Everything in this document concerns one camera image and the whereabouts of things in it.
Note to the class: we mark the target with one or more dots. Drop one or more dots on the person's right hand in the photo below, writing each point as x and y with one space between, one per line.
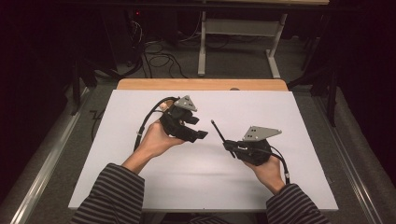
269 174

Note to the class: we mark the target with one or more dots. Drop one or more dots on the person's left hand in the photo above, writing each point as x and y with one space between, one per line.
155 140

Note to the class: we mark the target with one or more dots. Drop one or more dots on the dark makeup brush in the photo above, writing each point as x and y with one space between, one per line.
218 132

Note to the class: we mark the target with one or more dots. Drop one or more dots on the wooden table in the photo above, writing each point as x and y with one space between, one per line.
202 84

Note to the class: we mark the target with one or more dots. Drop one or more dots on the aluminium floor rail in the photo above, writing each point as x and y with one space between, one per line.
348 155
46 158

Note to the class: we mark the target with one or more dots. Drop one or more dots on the black metal stand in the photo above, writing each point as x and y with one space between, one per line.
323 81
81 77

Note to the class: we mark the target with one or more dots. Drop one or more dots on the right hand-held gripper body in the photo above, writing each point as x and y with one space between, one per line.
255 151

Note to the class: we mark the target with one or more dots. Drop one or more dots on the grey metal desk frame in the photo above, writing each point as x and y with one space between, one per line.
239 28

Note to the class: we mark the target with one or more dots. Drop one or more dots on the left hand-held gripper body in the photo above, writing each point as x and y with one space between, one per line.
175 123

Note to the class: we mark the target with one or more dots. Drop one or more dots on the white table mat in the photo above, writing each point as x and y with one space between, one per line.
202 174

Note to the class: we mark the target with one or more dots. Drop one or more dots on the dark computer case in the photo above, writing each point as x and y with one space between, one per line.
124 34

